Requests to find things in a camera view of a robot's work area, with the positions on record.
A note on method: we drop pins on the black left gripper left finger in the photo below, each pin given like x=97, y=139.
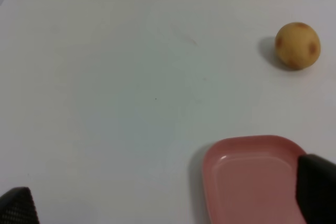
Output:
x=18, y=207

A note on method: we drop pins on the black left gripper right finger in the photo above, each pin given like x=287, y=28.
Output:
x=315, y=189

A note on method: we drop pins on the pink square plate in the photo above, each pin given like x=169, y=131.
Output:
x=252, y=179

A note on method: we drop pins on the yellow-brown potato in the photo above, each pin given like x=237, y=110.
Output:
x=297, y=45

